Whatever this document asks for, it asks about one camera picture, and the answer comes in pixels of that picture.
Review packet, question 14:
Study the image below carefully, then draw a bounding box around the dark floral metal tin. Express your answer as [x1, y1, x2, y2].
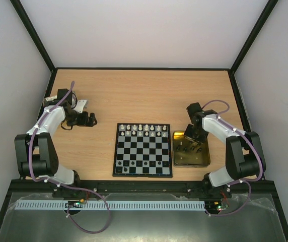
[172, 131, 210, 167]

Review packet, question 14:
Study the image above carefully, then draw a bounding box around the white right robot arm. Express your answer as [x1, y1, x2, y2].
[184, 99, 266, 198]

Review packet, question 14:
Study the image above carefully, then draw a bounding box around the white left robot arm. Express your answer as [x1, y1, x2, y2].
[14, 89, 97, 187]

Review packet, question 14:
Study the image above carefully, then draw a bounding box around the black and white chessboard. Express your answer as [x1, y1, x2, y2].
[112, 123, 173, 178]

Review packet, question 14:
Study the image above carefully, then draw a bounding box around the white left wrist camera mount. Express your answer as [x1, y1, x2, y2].
[73, 99, 88, 113]

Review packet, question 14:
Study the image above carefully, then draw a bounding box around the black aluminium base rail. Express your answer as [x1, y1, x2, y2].
[52, 180, 233, 199]

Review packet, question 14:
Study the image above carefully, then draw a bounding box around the white slotted cable duct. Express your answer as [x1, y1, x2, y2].
[15, 200, 205, 211]

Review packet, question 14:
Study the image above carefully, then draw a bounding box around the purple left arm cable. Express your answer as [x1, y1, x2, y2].
[29, 80, 112, 232]

